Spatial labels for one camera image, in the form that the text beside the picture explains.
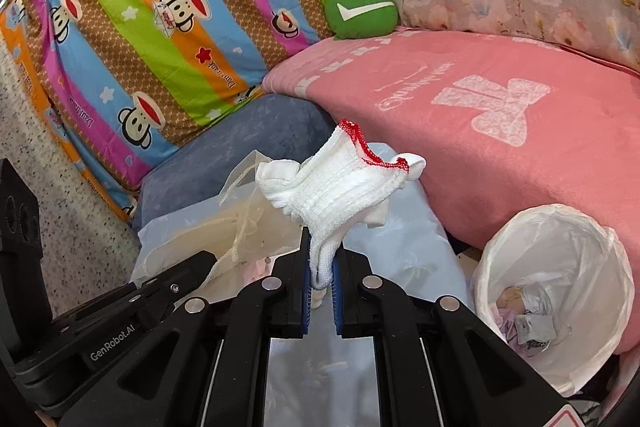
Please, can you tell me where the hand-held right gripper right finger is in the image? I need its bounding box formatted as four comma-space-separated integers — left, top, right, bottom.
330, 249, 571, 427

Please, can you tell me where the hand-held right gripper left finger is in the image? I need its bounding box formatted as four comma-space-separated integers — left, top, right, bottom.
59, 227, 313, 427

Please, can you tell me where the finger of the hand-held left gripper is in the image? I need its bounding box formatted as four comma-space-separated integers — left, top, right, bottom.
135, 249, 218, 323

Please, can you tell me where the sheer beige bag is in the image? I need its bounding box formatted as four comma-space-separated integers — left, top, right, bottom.
132, 149, 311, 303

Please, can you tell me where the white knit glove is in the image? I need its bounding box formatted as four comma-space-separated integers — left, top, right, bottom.
255, 118, 427, 290

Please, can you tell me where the bin with white bag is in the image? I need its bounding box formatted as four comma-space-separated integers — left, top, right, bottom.
472, 203, 636, 398

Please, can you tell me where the blue-grey cushion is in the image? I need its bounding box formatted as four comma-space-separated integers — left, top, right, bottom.
132, 93, 337, 233

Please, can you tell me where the pink blanket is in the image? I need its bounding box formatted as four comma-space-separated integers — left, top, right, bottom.
262, 27, 640, 253

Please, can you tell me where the colourful monkey striped pillow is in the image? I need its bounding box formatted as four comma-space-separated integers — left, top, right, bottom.
0, 0, 333, 223

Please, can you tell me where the green round cushion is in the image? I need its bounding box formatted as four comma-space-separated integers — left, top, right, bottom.
324, 0, 400, 40

